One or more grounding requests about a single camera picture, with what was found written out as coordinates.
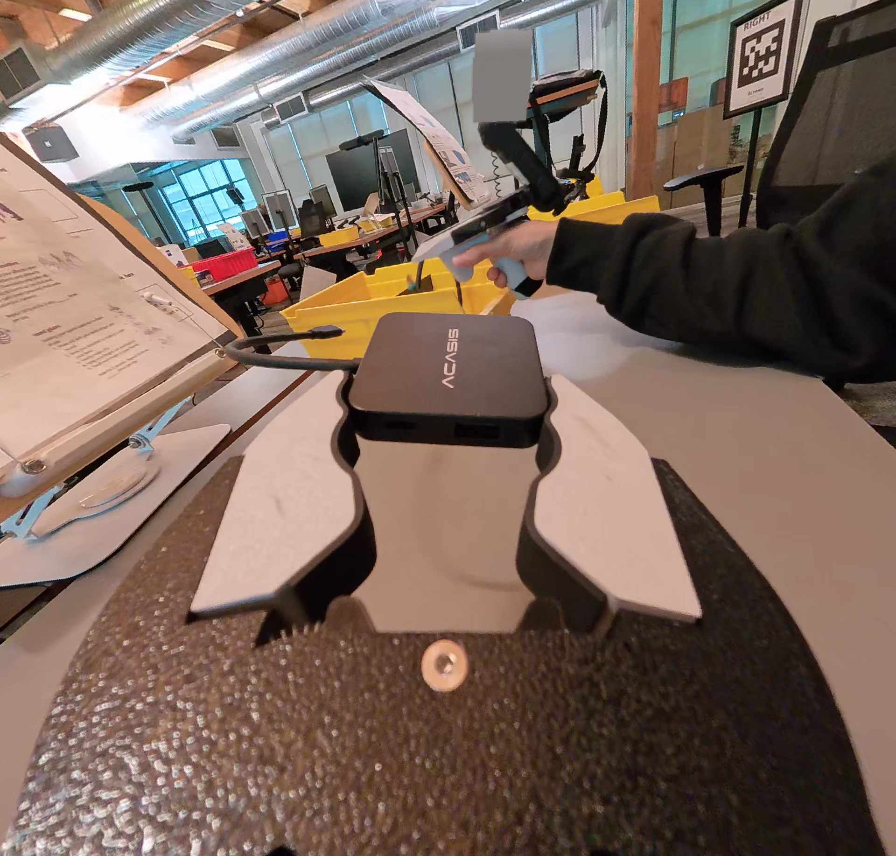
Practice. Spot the wooden post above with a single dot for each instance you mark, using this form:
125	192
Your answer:
645	100

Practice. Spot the person's right forearm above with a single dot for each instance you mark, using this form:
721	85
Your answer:
735	289

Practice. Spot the silver air duct with vent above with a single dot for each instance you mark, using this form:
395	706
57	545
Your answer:
126	30

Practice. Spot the yellow bin with black divider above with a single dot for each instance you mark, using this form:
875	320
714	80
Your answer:
336	310

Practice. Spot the printed instruction sheet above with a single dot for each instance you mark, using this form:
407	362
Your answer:
70	310

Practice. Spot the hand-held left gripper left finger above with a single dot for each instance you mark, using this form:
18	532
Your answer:
280	506

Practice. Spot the marker sign on stand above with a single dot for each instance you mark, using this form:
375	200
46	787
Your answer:
763	51

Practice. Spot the black square usb hub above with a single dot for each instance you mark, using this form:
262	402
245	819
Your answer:
448	373

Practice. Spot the large black monitor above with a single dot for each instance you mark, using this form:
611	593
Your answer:
364	170

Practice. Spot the yellow plastic bin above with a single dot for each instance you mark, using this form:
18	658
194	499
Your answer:
616	208

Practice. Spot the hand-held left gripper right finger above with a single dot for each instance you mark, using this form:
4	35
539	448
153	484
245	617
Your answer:
609	506

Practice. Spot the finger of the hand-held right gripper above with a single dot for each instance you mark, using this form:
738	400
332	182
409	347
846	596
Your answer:
441	245

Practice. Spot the red plastic bin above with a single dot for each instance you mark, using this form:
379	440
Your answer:
224	262

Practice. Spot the tilted document stand with sheet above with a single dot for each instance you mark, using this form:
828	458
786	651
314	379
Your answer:
434	142

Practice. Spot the long silver air duct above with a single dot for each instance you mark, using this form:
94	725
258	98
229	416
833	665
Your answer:
350	37

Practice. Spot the instruction sheet on book stand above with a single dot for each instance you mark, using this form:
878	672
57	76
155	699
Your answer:
161	464

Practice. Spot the black mesh office chair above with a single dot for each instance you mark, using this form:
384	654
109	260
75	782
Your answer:
826	114

